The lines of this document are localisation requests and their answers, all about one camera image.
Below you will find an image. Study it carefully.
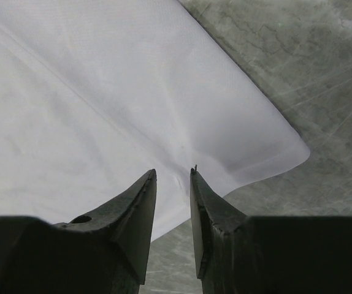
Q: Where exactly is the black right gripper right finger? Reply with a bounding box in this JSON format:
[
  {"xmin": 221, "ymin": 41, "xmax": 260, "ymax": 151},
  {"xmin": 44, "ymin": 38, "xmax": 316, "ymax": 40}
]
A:
[{"xmin": 190, "ymin": 169, "xmax": 352, "ymax": 293}]

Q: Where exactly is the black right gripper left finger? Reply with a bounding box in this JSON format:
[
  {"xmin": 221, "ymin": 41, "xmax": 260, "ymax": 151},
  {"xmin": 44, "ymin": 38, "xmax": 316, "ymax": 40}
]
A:
[{"xmin": 0, "ymin": 170, "xmax": 157, "ymax": 293}]

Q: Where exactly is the white t shirt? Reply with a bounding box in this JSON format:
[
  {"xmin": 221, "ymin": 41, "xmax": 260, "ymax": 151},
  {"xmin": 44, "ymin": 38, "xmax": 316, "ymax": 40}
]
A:
[{"xmin": 0, "ymin": 1, "xmax": 310, "ymax": 239}]

